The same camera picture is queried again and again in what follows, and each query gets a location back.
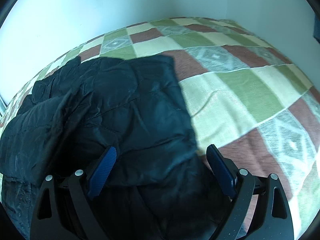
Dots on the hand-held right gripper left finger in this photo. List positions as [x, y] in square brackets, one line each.
[103, 171]

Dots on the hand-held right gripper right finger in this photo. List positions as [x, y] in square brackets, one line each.
[221, 170]

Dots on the black puffer jacket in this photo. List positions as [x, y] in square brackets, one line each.
[120, 120]

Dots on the checkered bed blanket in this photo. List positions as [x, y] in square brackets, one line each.
[245, 92]

